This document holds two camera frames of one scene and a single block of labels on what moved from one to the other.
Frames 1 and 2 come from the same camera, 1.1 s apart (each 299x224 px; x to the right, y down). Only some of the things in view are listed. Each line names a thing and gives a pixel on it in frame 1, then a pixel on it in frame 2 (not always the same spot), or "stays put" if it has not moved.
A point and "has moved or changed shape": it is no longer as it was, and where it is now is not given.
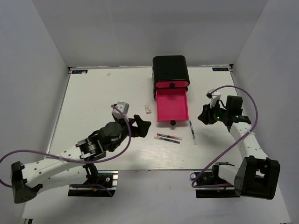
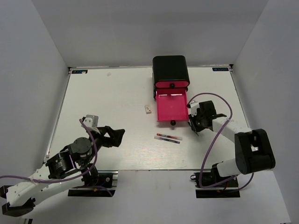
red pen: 169,136 stays put
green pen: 193,133 has moved or changed shape
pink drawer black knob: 172,105 stays put
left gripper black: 142,129 → 116,135
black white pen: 166,139 stays put
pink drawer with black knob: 172,84 stays put
